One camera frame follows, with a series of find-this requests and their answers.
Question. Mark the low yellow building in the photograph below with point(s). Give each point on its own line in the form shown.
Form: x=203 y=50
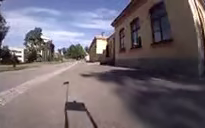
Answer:
x=110 y=53

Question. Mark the yellow building with red roof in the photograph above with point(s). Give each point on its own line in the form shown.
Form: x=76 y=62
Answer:
x=100 y=46

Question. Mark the clump of trees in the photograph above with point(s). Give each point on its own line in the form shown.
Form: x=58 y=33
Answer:
x=75 y=52

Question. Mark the grey asphalt path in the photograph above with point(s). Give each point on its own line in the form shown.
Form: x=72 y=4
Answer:
x=100 y=100

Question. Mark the pale building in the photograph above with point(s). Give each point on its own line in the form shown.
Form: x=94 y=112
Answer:
x=49 y=50

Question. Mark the leafy green tree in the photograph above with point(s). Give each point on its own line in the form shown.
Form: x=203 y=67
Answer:
x=33 y=45

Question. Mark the large yellow building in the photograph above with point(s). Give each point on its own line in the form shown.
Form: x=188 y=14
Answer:
x=180 y=46

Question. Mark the white building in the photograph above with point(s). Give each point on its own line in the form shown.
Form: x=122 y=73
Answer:
x=18 y=55

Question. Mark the grey asphalt road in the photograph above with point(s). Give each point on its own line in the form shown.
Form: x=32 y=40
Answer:
x=13 y=80

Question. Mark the grass field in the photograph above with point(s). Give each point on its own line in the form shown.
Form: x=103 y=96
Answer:
x=10 y=67

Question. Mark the dark bush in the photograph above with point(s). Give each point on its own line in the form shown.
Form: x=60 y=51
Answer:
x=8 y=57

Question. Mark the grey cobblestone strip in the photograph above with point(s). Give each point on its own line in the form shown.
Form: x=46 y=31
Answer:
x=10 y=94

